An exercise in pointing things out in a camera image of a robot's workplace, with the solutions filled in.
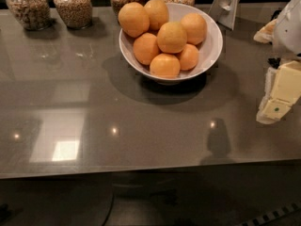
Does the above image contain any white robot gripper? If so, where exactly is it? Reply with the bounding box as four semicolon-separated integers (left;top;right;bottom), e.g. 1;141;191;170
253;0;301;124

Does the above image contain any white ceramic bowl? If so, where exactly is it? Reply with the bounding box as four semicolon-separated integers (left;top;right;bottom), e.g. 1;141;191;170
119;3;223;85

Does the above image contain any white standing card holder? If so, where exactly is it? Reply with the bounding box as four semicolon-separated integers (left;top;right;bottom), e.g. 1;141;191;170
209;0;240;30

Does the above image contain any orange right back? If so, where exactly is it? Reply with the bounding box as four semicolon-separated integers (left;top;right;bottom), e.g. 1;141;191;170
181;13;207;45

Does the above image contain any orange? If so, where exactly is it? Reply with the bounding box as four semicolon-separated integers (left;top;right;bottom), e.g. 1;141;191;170
181;13;207;45
119;2;150;38
150;54;181;79
144;0;169;30
157;22;187;54

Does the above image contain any orange right low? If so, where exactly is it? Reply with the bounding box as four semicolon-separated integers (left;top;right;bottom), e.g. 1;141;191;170
176;44;198;71

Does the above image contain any orange low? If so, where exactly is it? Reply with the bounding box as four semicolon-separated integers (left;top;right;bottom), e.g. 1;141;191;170
133;33;160;66
176;44;198;71

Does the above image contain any orange centre top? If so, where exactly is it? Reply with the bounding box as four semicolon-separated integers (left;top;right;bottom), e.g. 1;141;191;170
157;22;187;54

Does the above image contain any orange front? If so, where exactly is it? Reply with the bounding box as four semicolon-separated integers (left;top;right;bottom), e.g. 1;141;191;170
150;54;181;79

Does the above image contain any orange top middle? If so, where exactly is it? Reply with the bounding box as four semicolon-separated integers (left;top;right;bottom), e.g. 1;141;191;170
144;0;169;30

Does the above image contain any orange left low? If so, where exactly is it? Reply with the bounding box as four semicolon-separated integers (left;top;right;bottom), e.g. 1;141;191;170
133;33;160;66

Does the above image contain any orange top left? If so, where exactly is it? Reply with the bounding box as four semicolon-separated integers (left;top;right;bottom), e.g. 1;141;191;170
119;2;150;38

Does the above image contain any striped black white strip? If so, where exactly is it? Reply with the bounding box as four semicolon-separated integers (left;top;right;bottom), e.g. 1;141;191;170
236;202;301;226

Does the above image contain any glass jar far left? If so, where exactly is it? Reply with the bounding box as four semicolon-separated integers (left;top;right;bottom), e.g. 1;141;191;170
6;0;51;31

